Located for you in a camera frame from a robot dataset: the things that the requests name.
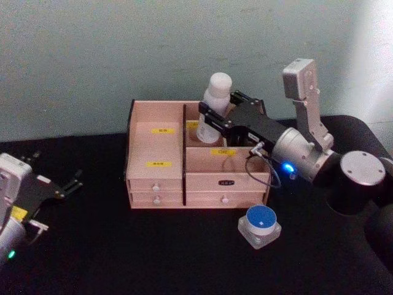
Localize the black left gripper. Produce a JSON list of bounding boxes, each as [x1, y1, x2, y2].
[[11, 150, 84, 223]]

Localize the wide wooden drawer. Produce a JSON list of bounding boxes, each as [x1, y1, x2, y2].
[[185, 191, 267, 208]]

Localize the thin dark gripper cable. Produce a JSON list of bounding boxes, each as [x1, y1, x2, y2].
[[244, 142, 282, 189]]

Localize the black table cloth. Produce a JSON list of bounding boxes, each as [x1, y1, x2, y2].
[[0, 114, 393, 295]]

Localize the wooden desk organizer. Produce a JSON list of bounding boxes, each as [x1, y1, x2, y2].
[[123, 98, 273, 211]]

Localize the small wooden drawer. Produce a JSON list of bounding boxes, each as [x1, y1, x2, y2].
[[130, 191, 184, 208], [128, 178, 184, 192]]

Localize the white plastic bottle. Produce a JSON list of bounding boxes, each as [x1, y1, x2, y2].
[[196, 72, 233, 144]]

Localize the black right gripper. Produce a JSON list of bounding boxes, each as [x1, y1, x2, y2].
[[198, 90, 289, 150]]

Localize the square jar with blue lid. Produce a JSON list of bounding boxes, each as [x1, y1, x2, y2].
[[237, 204, 282, 250]]

